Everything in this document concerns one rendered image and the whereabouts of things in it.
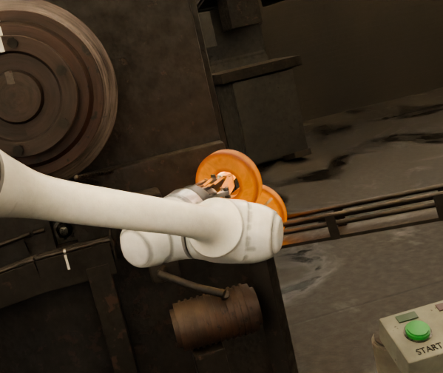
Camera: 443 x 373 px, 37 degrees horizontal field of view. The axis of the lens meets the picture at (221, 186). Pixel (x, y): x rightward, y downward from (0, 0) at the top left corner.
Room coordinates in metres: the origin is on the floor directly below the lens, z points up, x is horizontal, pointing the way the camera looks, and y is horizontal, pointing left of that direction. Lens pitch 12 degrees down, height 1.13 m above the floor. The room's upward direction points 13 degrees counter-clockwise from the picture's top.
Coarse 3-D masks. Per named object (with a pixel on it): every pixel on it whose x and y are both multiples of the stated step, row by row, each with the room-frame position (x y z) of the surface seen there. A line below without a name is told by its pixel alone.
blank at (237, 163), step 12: (216, 156) 1.46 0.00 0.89; (228, 156) 1.45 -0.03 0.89; (240, 156) 1.44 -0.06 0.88; (204, 168) 1.48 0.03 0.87; (216, 168) 1.46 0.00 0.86; (228, 168) 1.45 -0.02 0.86; (240, 168) 1.44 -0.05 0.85; (252, 168) 1.43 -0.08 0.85; (240, 180) 1.44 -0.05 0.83; (252, 180) 1.43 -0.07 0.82; (240, 192) 1.45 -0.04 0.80; (252, 192) 1.43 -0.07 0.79
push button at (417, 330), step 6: (408, 324) 1.01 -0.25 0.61; (414, 324) 1.00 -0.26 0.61; (420, 324) 1.00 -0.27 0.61; (426, 324) 1.00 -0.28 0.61; (408, 330) 0.99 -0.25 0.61; (414, 330) 0.99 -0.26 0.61; (420, 330) 0.99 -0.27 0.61; (426, 330) 0.99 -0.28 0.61; (408, 336) 0.99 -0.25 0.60; (414, 336) 0.98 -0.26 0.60; (420, 336) 0.98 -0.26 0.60; (426, 336) 0.98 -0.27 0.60
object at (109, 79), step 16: (0, 0) 1.62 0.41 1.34; (16, 0) 1.62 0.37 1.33; (32, 0) 1.63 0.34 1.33; (48, 16) 1.63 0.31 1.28; (64, 16) 1.64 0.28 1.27; (80, 32) 1.64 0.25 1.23; (96, 48) 1.64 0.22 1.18; (112, 80) 1.65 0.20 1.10; (112, 96) 1.65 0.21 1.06; (112, 112) 1.64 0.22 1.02; (112, 128) 1.64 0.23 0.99; (96, 144) 1.64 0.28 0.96; (80, 160) 1.63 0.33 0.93; (64, 176) 1.62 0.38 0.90
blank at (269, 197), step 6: (264, 186) 1.55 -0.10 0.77; (234, 192) 1.57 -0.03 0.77; (264, 192) 1.54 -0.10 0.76; (270, 192) 1.53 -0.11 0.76; (276, 192) 1.55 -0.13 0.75; (264, 198) 1.54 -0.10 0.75; (270, 198) 1.53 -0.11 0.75; (276, 198) 1.53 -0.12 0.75; (264, 204) 1.54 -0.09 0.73; (270, 204) 1.53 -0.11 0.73; (276, 204) 1.53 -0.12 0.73; (282, 204) 1.53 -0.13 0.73; (276, 210) 1.53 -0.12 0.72; (282, 210) 1.52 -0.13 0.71; (282, 216) 1.52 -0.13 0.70
